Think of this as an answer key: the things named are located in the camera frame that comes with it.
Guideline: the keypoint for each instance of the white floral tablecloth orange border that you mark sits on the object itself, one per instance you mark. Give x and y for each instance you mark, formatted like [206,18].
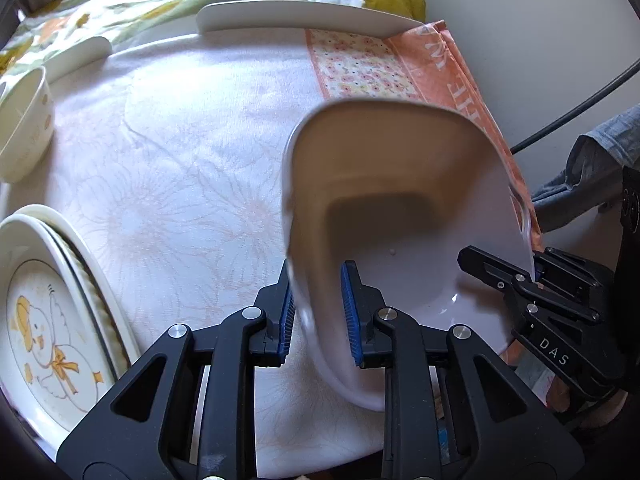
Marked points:
[200,160]

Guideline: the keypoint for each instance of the plain white plate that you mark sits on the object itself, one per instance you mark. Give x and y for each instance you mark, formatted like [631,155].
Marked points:
[75,232]

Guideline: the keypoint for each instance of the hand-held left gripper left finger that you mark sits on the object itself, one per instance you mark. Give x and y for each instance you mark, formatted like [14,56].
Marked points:
[287,320]

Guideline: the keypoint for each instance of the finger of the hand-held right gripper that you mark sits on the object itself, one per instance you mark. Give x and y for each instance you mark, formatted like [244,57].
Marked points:
[495,270]
[575,280]

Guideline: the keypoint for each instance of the grey hanging garment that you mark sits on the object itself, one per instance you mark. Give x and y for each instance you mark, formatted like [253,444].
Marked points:
[595,160]

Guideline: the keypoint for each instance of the cream plate with duck print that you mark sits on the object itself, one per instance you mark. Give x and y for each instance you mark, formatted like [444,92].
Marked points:
[45,340]

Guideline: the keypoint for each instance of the person's right hand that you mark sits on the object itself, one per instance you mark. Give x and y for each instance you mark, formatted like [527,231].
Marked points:
[560,395]

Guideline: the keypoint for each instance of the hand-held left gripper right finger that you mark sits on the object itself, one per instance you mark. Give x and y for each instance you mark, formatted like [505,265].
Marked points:
[351,310]

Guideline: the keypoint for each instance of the black clothes rack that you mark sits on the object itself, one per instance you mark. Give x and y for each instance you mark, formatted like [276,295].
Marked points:
[575,110]

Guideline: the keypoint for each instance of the cream round bowl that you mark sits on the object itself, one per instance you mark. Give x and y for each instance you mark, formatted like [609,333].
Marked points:
[27,125]

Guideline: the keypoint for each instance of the floral green yellow duvet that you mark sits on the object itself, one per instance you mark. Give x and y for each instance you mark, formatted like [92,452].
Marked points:
[150,2]

